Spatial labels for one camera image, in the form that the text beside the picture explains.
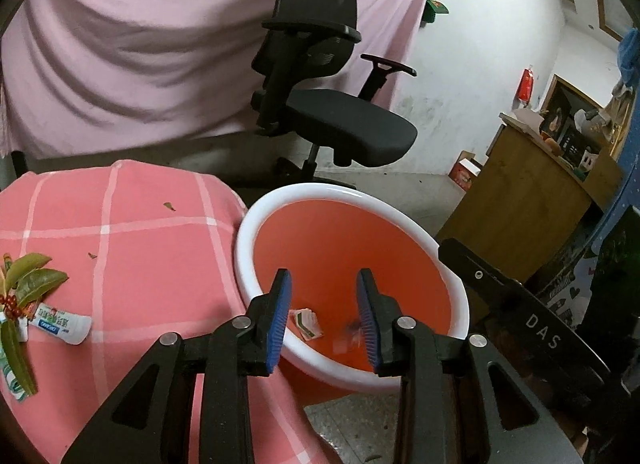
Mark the pink hanging sheet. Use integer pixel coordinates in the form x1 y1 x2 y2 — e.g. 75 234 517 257
0 0 436 157

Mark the red cardboard box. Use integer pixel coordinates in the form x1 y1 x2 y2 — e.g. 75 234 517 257
448 150 485 193

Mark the flat cardboard box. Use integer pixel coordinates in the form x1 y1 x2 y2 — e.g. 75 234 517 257
499 108 543 137

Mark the green and white wrapper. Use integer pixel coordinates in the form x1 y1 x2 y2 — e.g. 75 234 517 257
0 339 27 402

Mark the wooden cabinet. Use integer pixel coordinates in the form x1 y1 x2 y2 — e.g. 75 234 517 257
436 114 626 290

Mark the blue cloth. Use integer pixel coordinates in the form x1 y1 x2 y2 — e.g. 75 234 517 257
617 28 640 87

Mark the white toothpaste tube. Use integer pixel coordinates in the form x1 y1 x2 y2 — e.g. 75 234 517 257
27 303 93 346

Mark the green hanging ornament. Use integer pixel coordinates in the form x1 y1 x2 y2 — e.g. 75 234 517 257
424 0 449 25

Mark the red basin with white rim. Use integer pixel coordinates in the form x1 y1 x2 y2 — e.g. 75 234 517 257
235 183 471 392

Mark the leafy sprig with red berries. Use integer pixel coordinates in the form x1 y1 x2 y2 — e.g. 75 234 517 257
0 252 69 397

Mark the pink checked blanket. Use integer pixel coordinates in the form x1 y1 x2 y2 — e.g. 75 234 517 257
0 159 331 464

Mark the small printed paper packet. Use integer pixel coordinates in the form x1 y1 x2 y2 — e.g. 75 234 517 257
288 308 322 342

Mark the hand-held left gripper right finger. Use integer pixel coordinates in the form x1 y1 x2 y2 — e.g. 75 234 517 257
355 268 586 464

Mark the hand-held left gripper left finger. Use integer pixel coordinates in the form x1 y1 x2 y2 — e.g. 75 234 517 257
60 268 293 464

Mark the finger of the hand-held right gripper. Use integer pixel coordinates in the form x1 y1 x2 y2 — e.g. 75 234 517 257
438 238 523 317

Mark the red hanging ornament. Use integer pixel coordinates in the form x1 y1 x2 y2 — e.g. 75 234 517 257
516 68 536 104

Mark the framed picture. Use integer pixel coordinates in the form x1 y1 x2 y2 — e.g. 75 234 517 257
539 74 603 155

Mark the black office chair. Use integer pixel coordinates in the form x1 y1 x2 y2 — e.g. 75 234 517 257
250 0 418 190

